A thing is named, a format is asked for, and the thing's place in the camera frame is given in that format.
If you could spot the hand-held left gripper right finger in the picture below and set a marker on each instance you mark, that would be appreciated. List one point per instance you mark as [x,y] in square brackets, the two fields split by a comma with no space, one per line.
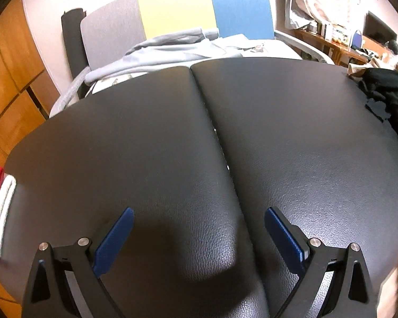
[285,238]

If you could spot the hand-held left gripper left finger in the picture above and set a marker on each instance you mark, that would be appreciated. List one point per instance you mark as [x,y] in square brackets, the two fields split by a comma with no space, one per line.
[114,235]

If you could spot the black knit sweater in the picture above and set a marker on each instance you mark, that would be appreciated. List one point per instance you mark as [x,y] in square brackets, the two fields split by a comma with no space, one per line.
[391,99]

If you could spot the white printed seat cushion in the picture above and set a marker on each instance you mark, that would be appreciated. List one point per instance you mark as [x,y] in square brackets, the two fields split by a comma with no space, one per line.
[111,81]

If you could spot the wooden wardrobe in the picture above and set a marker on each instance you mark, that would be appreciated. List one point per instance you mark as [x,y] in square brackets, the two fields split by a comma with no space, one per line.
[13,89]

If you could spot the light grey hoodie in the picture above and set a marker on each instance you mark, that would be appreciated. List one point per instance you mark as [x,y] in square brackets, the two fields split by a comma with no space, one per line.
[172,51]

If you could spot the black upright board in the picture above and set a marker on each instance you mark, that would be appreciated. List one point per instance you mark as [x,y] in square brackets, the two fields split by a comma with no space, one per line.
[71,46]

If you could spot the cluttered wooden desk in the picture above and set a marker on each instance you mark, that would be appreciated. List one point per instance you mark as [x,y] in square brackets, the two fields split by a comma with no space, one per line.
[343,50]

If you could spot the small blue object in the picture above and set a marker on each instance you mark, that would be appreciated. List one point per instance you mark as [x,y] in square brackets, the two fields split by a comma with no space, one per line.
[356,39]

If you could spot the black monitor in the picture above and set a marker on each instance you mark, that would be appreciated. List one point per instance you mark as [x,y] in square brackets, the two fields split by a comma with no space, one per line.
[378,28]

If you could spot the grey yellow blue chair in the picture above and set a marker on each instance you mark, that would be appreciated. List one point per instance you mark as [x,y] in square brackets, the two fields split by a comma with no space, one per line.
[172,10]

